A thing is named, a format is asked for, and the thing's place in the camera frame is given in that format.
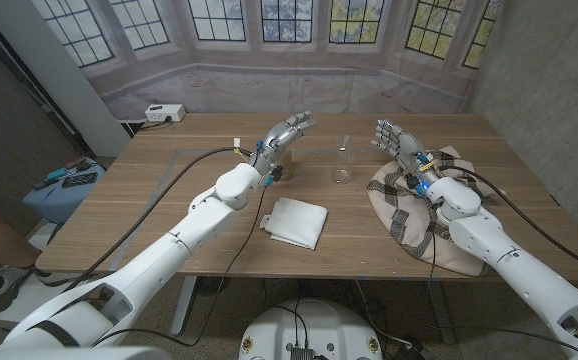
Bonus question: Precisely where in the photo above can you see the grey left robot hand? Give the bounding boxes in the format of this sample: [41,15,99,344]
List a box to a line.
[248,110,319,176]

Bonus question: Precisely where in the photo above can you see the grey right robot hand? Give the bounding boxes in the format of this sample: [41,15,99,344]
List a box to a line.
[370,118,443,195]

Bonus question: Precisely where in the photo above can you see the clear plastic bottle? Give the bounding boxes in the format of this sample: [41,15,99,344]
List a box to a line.
[330,134,355,185]

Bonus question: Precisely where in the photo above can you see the beige plaid towel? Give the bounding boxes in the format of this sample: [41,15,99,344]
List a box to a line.
[366,145,508,277]

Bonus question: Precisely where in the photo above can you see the folded white cloth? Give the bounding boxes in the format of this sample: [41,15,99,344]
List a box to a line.
[259,196,329,251]

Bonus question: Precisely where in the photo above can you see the printed window backdrop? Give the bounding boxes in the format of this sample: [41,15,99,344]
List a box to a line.
[31,0,503,121]

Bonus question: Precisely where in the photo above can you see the grey tape line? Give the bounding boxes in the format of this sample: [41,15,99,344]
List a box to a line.
[111,148,385,271]

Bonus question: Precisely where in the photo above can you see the white power strip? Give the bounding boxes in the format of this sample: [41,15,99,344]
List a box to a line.
[144,103,187,123]

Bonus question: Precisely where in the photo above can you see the grey table leg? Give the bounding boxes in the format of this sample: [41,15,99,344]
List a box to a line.
[171,276,199,336]
[422,279,456,345]

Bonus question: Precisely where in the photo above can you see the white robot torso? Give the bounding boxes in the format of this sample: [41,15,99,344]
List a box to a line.
[237,298,384,360]

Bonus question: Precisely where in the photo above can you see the black phone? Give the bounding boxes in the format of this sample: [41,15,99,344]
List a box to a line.
[61,172,99,189]

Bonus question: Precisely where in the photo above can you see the white pillar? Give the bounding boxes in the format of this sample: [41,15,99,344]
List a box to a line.
[0,0,133,159]

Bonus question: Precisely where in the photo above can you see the blue stool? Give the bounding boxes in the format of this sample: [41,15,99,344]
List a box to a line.
[21,158,107,225]

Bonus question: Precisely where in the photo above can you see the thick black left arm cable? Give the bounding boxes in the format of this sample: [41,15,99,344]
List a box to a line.
[61,146,254,294]

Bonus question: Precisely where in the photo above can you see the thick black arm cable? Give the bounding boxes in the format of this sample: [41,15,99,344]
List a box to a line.
[441,164,578,277]
[61,146,254,294]

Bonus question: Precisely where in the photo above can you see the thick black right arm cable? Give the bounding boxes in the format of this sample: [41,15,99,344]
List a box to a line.
[441,164,578,277]

